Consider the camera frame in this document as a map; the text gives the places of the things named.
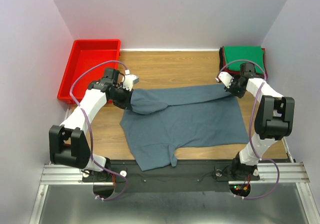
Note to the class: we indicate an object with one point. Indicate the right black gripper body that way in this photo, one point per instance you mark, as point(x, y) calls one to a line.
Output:
point(235, 89)

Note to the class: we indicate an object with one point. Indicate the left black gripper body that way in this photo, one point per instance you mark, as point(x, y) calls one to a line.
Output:
point(122, 97)

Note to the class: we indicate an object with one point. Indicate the blue-grey t-shirt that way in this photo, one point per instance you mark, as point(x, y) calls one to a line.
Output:
point(163, 120)

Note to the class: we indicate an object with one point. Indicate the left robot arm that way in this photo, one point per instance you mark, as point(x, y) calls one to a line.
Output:
point(71, 142)

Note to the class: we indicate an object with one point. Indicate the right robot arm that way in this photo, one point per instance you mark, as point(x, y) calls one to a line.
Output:
point(271, 117)

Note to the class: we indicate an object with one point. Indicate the black folded t-shirt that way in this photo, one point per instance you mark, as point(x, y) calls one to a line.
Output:
point(221, 59)

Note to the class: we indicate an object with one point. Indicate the red folded t-shirt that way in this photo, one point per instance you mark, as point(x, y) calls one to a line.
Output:
point(225, 68)

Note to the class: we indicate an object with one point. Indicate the green folded t-shirt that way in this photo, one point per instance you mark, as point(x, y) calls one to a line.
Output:
point(252, 53)

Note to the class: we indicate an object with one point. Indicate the red plastic bin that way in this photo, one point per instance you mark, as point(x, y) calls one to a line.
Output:
point(84, 55)

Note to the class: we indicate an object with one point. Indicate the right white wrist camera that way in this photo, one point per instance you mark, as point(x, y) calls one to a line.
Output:
point(225, 78)

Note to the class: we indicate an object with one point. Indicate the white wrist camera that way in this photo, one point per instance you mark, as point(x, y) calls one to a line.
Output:
point(128, 81)
point(225, 78)

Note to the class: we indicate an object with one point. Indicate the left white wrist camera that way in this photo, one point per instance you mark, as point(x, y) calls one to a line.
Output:
point(128, 81)

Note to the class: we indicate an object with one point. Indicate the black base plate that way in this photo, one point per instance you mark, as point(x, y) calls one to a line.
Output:
point(186, 176)

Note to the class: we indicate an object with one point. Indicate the aluminium rail frame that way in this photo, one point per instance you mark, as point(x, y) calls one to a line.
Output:
point(282, 195)

